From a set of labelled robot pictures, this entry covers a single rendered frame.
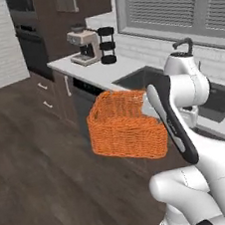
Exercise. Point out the grey window blinds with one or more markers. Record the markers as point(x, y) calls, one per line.
point(170, 3)

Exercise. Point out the black built-in oven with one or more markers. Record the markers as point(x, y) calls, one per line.
point(32, 44)

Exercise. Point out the black tap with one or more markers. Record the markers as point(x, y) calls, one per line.
point(185, 43)

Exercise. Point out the dark dishwasher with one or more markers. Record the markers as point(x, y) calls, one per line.
point(83, 105)

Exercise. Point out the dark sink basin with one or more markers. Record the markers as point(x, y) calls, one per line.
point(137, 79)

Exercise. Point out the orange woven basket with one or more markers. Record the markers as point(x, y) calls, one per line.
point(124, 133)

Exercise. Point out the beige coffee machine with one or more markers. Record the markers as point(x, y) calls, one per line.
point(83, 41)

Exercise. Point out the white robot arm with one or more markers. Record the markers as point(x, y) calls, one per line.
point(212, 171)

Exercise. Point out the black three-tier stand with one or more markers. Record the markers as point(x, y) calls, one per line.
point(107, 45)

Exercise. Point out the brown drawer front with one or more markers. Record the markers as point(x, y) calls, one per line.
point(43, 83)
point(48, 108)

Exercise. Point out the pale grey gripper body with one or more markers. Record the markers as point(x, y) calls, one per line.
point(150, 108)

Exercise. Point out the brown cabinet door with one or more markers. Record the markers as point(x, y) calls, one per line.
point(65, 100)

